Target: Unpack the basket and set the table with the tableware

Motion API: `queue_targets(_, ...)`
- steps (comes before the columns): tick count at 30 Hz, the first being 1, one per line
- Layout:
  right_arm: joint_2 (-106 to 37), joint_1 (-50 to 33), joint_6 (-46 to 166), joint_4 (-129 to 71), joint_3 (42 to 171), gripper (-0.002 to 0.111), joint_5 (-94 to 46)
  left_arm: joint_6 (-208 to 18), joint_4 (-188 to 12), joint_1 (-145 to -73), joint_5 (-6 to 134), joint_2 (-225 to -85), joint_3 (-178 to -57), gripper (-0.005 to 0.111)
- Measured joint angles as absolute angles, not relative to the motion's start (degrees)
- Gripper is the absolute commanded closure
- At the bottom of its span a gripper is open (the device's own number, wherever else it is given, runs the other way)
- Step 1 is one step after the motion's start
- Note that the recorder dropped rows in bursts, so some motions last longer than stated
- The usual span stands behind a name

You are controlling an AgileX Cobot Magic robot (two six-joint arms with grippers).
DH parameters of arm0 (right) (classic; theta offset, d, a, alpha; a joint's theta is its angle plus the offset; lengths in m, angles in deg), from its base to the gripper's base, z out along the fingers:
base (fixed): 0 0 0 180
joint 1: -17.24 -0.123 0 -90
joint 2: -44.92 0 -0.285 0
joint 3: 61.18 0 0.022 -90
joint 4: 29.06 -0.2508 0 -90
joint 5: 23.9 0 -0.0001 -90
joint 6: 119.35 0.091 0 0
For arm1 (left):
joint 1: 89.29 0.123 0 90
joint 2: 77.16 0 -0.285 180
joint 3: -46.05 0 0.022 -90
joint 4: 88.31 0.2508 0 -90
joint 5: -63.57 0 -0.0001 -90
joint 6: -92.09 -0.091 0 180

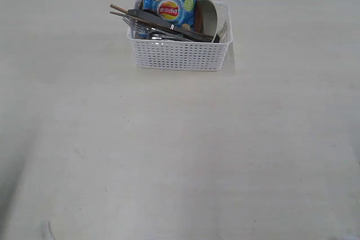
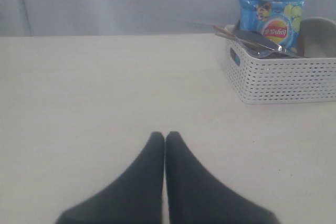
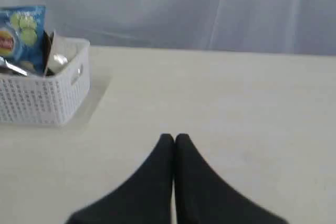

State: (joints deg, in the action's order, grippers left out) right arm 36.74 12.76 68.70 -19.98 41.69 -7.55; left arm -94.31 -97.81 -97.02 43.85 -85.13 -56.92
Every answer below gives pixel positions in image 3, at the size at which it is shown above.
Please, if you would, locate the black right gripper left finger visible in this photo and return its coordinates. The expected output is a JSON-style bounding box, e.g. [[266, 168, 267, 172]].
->
[[67, 134, 174, 224]]

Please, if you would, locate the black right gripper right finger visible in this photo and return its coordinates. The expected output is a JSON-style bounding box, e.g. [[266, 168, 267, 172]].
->
[[175, 134, 286, 223]]

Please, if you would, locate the brown wooden plate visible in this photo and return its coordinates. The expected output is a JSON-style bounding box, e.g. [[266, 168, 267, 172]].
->
[[41, 31, 55, 77]]

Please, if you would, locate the blue chips bag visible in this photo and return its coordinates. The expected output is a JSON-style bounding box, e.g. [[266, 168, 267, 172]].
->
[[1, 5, 46, 74]]

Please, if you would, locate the white perforated plastic basket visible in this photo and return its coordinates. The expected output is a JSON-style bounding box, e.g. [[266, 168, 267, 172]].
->
[[1, 37, 90, 125]]

